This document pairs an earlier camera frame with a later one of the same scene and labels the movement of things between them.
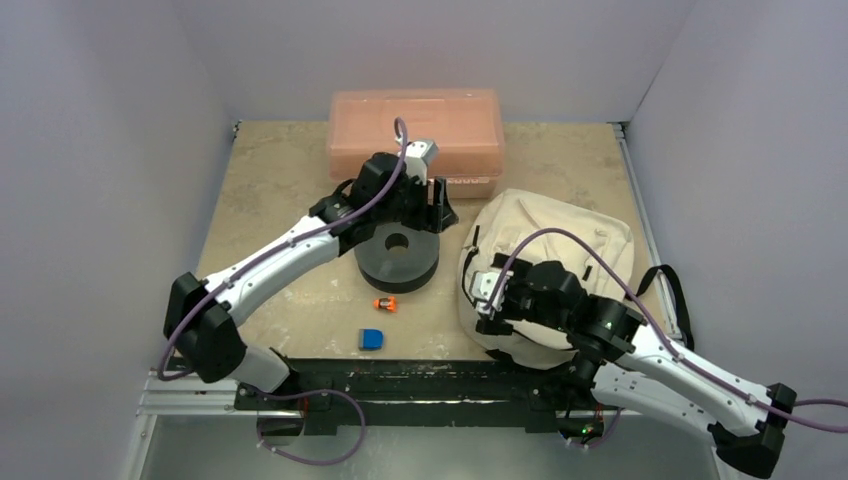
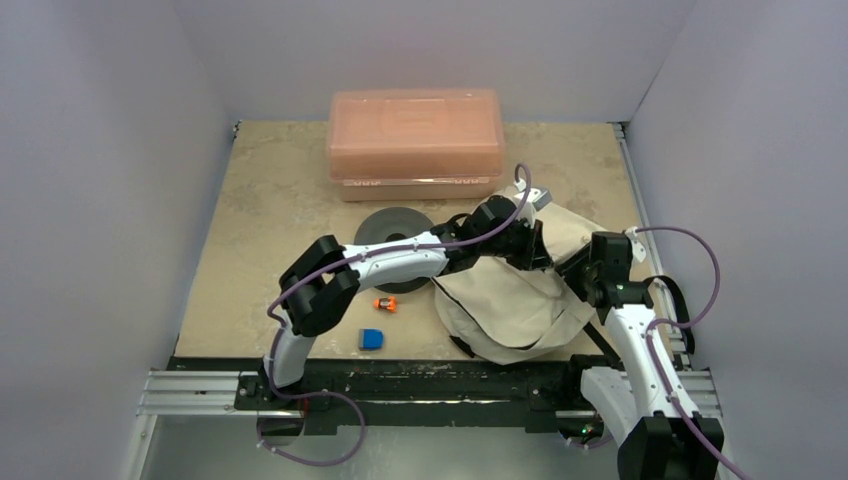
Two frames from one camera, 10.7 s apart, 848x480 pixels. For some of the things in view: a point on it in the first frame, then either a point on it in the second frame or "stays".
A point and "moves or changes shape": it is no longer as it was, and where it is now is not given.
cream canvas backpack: x=595 y=248 moves or changes shape
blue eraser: x=370 y=339 stays
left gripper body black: x=412 y=208 to x=517 y=243
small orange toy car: x=386 y=303 stays
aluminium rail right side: x=667 y=282 stays
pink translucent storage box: x=466 y=126 stays
